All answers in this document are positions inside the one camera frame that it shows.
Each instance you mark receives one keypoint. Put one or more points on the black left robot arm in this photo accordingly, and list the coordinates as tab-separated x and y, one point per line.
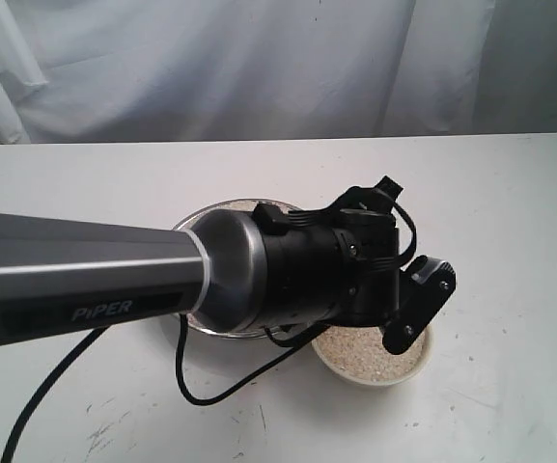
232	270

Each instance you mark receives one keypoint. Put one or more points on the large metal rice plate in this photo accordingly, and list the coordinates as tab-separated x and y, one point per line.
245	205

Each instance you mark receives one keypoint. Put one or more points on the white ceramic rice bowl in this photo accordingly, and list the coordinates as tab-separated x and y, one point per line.
357	356

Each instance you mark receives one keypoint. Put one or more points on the white backdrop cloth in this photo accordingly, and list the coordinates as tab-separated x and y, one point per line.
152	71

